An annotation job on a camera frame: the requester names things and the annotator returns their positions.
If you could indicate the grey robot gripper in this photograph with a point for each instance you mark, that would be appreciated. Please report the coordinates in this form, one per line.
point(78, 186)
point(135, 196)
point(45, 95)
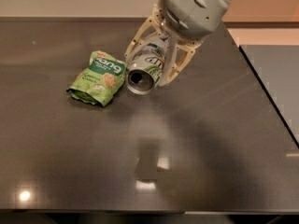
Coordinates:
point(194, 14)

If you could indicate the white green 7up can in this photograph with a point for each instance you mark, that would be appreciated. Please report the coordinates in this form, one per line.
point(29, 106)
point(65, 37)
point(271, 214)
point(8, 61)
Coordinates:
point(145, 70)

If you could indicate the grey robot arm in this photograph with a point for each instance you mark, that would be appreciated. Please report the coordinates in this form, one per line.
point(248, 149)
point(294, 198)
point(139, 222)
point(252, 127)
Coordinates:
point(188, 22)

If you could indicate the green snack chip bag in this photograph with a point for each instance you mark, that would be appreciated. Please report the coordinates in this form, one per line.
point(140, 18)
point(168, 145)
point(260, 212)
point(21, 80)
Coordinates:
point(98, 83)

